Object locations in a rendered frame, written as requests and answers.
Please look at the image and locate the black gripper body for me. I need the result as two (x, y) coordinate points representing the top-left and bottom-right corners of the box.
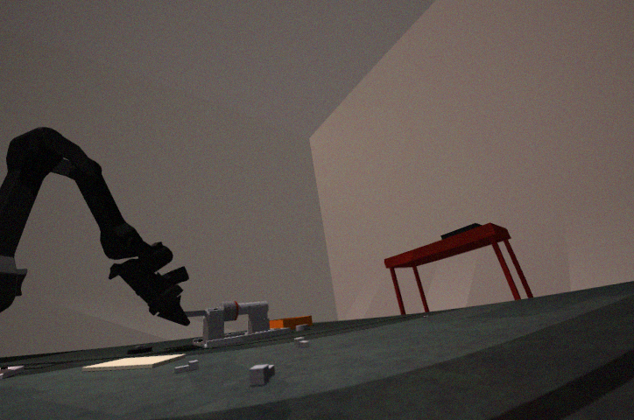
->
(132, 272), (183, 316)

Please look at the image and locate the beige flat plate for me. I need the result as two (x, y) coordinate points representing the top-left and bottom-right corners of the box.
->
(82, 354), (186, 372)

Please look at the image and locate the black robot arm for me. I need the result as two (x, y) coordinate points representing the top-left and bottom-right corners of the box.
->
(0, 127), (173, 312)

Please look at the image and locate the orange open tray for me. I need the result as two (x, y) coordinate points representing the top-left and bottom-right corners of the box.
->
(270, 316), (313, 330)

